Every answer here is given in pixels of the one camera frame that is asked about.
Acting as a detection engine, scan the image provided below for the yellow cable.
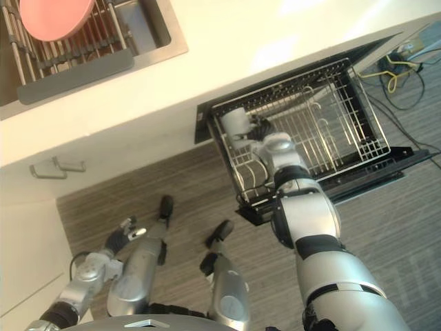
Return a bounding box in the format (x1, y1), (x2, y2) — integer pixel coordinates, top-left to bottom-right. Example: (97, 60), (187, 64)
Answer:
(357, 50), (420, 94)

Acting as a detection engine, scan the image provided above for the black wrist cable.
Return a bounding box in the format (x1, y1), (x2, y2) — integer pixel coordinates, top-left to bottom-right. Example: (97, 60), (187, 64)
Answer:
(68, 252), (92, 282)

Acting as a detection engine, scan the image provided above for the white cup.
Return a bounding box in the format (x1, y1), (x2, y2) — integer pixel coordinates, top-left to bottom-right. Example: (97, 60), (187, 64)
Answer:
(220, 107), (252, 139)

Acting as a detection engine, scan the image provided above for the silver right robot leg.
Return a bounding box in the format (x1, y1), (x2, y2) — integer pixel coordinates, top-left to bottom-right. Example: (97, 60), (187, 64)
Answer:
(199, 219), (252, 331)

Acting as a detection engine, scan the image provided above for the metal cabinet handle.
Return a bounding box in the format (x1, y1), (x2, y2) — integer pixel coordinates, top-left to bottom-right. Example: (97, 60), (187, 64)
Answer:
(51, 155), (86, 172)
(28, 163), (68, 180)

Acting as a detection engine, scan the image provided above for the black dishwasher door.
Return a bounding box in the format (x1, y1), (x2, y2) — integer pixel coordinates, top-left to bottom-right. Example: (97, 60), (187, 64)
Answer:
(235, 146), (441, 228)

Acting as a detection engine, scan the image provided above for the stainless steel sink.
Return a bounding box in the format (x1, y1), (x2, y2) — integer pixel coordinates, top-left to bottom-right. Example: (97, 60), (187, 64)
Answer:
(0, 0), (190, 121)

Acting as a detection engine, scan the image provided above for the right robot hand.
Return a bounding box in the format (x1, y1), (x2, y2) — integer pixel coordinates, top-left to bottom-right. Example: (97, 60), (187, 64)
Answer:
(230, 116), (276, 143)

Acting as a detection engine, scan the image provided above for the grey robot torso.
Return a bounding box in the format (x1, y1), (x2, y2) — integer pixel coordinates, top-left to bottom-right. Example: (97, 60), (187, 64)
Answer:
(78, 311), (215, 331)

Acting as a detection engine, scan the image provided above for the roll-up metal drying rack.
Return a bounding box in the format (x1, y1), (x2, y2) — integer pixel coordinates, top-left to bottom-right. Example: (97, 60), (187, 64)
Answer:
(0, 0), (136, 106)

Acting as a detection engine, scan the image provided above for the wire dishwasher rack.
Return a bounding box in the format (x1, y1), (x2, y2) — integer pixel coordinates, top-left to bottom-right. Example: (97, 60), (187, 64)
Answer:
(210, 57), (392, 205)

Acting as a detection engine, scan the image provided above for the black dishwasher body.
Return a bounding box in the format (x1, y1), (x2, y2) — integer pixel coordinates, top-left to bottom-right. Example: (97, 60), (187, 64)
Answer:
(194, 32), (404, 146)

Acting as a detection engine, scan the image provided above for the black floor cable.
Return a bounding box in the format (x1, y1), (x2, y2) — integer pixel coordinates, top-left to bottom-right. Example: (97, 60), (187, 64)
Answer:
(369, 51), (441, 157)

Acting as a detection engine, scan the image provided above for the pink plate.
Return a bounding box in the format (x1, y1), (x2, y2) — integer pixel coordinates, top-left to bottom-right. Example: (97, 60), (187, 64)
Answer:
(19, 0), (94, 43)

